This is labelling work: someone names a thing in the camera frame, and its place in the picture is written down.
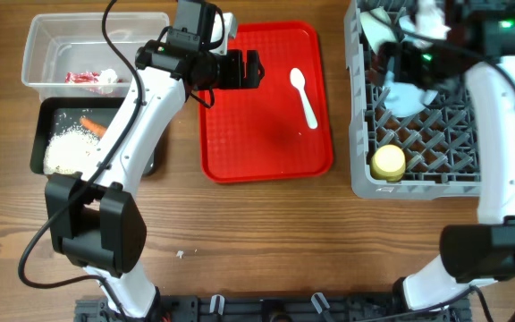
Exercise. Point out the mint green bowl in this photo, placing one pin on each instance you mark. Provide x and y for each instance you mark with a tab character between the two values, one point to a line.
375	25

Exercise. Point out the white plastic spoon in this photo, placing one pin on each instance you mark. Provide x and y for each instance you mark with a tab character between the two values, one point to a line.
298	81

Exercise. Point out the grey dishwasher rack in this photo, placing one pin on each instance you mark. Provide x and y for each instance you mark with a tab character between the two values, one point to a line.
439	143

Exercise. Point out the orange carrot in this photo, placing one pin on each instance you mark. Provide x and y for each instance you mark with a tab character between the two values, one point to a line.
96	128

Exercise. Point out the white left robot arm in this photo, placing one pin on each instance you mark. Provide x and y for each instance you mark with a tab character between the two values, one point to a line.
94	220

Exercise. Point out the light blue plate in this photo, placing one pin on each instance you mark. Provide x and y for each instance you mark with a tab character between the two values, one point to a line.
406	99

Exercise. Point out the red serving tray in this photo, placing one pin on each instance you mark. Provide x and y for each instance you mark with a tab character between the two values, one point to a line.
261	134

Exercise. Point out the white tissue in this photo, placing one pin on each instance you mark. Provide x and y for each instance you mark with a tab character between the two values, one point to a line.
108	76

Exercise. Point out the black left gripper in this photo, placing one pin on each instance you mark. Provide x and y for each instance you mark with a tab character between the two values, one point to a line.
234	79

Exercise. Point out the yellow plastic cup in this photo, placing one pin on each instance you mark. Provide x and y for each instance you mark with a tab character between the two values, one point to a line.
388	163

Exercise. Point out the clear plastic bin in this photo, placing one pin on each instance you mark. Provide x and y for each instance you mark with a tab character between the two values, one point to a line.
59	43

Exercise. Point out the red snack wrapper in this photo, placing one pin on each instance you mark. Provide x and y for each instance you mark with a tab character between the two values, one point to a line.
88	78

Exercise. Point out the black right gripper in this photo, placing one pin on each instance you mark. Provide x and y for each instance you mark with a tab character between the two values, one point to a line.
400	53

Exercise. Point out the light blue bowl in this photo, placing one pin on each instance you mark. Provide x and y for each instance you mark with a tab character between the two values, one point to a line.
406	24

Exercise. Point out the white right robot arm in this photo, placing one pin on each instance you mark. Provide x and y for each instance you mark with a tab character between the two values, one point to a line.
481	49

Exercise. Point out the black plastic tray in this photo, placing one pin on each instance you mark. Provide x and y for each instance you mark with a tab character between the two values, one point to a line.
102	110

